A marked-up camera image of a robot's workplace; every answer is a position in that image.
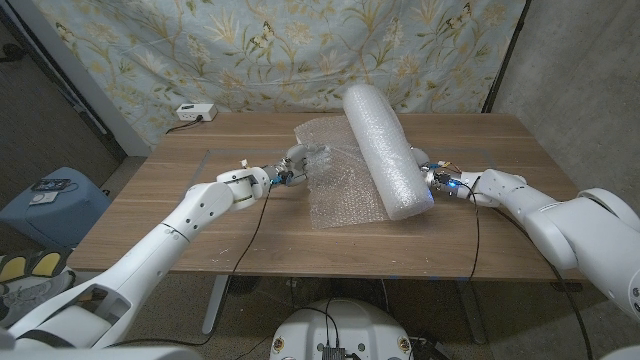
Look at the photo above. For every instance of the grey wall post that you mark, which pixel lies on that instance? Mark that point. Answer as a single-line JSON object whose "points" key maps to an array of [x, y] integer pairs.
{"points": [[80, 75]]}

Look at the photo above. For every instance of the white robot torso base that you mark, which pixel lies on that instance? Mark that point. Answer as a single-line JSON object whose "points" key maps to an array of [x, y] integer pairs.
{"points": [[345, 330]]}

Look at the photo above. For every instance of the white power strip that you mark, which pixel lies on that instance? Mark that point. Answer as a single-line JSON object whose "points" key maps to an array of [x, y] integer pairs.
{"points": [[196, 112]]}

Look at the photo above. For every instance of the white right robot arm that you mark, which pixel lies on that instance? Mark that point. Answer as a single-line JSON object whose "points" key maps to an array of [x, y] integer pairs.
{"points": [[560, 225]]}

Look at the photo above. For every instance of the floral printed backdrop cloth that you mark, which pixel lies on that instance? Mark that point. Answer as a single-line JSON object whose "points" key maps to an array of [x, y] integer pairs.
{"points": [[250, 55]]}

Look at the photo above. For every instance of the bubble wrap roll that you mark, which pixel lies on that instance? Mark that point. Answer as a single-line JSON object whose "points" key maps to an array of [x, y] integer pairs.
{"points": [[372, 160]]}

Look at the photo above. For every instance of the grey table leg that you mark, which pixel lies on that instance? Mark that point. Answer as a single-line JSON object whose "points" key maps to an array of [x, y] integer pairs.
{"points": [[471, 310]]}

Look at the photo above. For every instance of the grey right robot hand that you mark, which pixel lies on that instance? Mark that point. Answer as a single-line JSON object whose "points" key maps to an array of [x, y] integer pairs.
{"points": [[430, 175]]}

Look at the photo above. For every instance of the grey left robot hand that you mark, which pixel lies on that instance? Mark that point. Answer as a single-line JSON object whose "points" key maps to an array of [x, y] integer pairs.
{"points": [[295, 167]]}

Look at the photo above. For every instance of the small white flat device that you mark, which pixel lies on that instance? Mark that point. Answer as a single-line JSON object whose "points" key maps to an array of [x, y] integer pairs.
{"points": [[43, 198]]}

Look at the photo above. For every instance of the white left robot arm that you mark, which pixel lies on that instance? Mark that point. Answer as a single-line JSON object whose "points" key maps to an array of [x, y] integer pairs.
{"points": [[165, 250]]}

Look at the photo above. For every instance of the black phone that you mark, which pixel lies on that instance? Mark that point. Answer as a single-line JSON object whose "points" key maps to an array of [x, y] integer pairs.
{"points": [[51, 184]]}

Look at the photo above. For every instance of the black backdrop stand pole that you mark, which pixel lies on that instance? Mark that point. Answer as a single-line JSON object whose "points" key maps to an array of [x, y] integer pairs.
{"points": [[502, 55]]}

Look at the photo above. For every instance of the grey sneaker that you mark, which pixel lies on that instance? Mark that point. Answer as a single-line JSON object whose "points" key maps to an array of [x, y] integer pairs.
{"points": [[30, 295]]}

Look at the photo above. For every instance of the yellow and black shoe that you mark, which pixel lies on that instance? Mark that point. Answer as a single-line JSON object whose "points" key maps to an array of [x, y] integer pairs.
{"points": [[12, 268], [47, 264]]}

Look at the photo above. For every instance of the white table leg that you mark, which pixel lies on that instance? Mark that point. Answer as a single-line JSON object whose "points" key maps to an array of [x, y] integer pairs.
{"points": [[214, 307]]}

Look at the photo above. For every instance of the blue hard case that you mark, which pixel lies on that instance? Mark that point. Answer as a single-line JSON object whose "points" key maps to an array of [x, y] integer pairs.
{"points": [[55, 220]]}

